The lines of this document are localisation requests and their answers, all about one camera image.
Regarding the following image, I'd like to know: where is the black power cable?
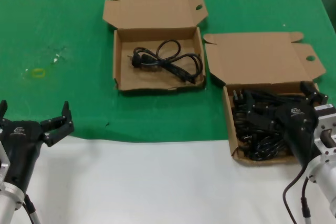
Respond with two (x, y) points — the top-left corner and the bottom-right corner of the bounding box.
(128, 39), (204, 86)

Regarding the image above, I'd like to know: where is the black cable with silver connector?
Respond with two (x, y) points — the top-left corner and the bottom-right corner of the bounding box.
(301, 178), (313, 224)

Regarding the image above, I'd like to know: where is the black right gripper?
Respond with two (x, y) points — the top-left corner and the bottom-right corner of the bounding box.
(245, 81), (329, 167)

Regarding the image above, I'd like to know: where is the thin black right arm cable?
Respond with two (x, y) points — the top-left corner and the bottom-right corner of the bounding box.
(282, 166), (308, 224)

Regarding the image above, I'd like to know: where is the open brown cardboard box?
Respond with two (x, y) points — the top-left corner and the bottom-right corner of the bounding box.
(203, 31), (328, 167)
(102, 0), (209, 92)

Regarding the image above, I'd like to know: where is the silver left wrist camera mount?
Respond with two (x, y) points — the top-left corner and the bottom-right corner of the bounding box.
(0, 141), (11, 180)

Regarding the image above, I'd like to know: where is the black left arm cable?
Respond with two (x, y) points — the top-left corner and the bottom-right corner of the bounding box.
(22, 194), (41, 224)

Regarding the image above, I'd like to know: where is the green table cloth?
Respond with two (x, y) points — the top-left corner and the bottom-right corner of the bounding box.
(0, 0), (336, 143)

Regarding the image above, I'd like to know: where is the tangled black power cables pile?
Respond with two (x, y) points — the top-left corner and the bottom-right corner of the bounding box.
(232, 89), (300, 162)

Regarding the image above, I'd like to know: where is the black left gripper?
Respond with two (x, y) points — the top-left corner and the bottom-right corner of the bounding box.
(0, 100), (75, 192)

